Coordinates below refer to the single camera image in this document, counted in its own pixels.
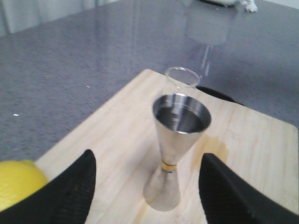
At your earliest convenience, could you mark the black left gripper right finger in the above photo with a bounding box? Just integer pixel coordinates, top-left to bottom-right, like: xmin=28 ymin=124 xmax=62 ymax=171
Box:
xmin=199 ymin=153 xmax=299 ymax=224

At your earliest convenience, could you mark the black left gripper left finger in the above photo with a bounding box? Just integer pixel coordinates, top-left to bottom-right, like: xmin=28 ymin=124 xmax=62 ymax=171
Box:
xmin=0 ymin=149 xmax=96 ymax=224

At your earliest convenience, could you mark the steel double jigger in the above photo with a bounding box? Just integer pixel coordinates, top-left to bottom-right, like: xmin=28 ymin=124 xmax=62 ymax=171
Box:
xmin=143 ymin=93 xmax=212 ymax=211

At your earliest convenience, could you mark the clear glass beaker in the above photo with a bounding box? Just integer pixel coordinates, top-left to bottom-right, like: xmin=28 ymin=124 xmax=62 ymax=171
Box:
xmin=163 ymin=66 xmax=200 ymax=96

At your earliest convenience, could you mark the yellow lemon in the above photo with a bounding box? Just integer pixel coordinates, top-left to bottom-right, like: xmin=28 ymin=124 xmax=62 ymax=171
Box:
xmin=0 ymin=160 xmax=48 ymax=211

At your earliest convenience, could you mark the wooden cutting board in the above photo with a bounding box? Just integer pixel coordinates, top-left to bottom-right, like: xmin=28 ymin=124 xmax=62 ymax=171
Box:
xmin=36 ymin=70 xmax=299 ymax=224

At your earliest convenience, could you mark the grey curtain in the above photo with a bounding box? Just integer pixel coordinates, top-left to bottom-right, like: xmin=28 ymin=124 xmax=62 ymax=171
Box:
xmin=0 ymin=0 xmax=113 ymax=37

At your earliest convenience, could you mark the black cutting board handle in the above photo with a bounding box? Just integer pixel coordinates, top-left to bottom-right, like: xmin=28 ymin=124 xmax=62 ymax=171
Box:
xmin=196 ymin=85 xmax=244 ymax=106

